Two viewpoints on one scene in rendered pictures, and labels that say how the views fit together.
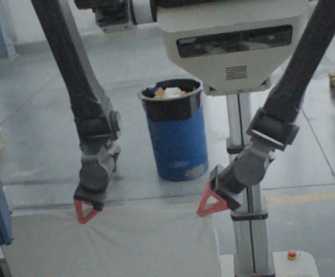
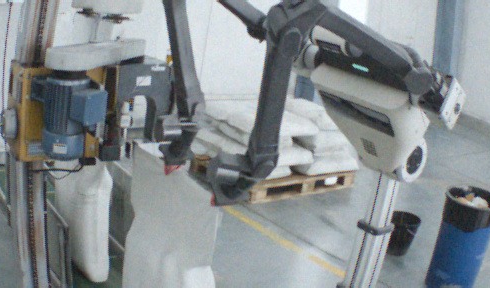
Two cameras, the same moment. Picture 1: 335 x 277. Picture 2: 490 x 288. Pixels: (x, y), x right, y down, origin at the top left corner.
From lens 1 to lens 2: 119 cm
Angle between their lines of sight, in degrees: 40
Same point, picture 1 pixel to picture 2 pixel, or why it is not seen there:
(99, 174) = (161, 132)
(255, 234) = not seen: outside the picture
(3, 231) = (83, 116)
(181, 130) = (457, 241)
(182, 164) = (443, 275)
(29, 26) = (472, 99)
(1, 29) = not seen: hidden behind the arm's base
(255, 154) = (218, 159)
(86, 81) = (181, 71)
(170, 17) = (322, 72)
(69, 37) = (175, 40)
